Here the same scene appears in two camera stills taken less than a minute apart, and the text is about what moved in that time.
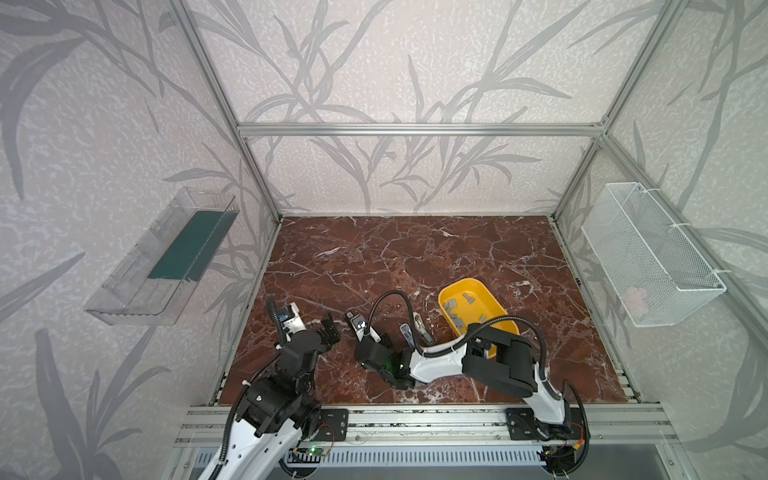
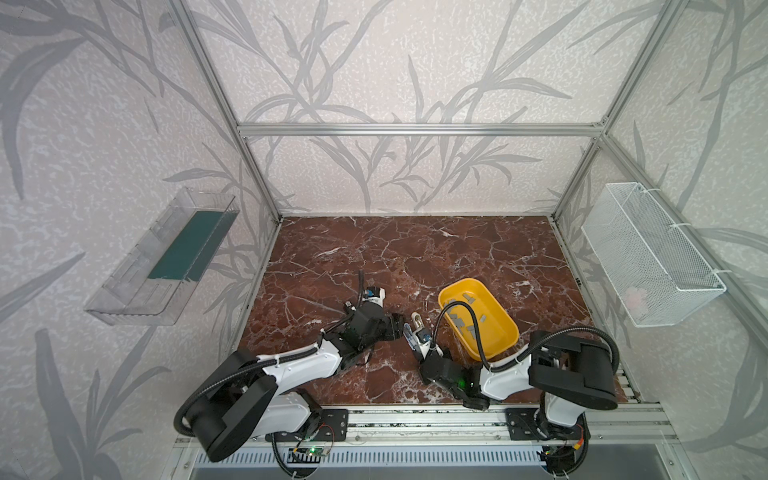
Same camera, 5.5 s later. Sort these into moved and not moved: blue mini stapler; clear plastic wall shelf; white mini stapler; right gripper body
Moved: right gripper body
Not moved: clear plastic wall shelf; white mini stapler; blue mini stapler
